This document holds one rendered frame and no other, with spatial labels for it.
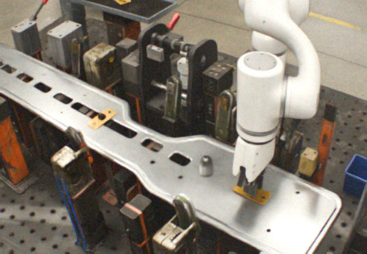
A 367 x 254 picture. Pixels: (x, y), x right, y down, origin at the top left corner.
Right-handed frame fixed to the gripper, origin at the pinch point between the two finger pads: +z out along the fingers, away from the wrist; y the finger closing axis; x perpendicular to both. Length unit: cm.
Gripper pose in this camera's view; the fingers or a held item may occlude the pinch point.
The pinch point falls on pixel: (253, 183)
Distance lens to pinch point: 107.0
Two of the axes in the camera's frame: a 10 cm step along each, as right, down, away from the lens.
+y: -6.1, 5.3, -5.9
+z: 0.5, 7.7, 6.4
